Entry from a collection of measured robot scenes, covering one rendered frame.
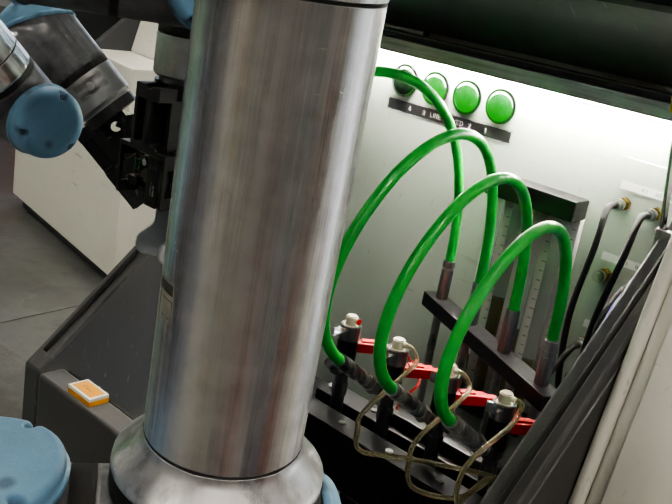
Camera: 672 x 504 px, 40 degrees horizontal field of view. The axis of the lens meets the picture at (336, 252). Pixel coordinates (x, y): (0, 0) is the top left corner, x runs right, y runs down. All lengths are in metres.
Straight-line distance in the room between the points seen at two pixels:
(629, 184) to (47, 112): 0.74
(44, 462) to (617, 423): 0.66
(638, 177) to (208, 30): 0.93
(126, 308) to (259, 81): 0.99
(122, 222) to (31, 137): 3.09
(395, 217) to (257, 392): 1.06
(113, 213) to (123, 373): 2.69
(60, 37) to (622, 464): 0.77
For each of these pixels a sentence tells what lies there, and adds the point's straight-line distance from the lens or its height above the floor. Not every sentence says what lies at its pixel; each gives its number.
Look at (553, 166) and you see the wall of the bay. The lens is 1.32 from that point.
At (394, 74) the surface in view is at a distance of 1.20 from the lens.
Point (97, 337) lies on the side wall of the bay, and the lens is 1.35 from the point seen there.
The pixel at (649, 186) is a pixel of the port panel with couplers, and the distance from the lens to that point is 1.26.
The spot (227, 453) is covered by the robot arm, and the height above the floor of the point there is 1.31.
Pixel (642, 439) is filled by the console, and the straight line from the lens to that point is 1.01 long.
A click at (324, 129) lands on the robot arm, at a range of 0.40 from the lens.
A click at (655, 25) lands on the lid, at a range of 1.15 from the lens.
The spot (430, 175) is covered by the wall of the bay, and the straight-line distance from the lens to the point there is 1.44.
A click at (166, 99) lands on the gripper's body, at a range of 0.86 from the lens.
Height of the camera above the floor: 1.54
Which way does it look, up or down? 18 degrees down
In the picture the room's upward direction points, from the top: 10 degrees clockwise
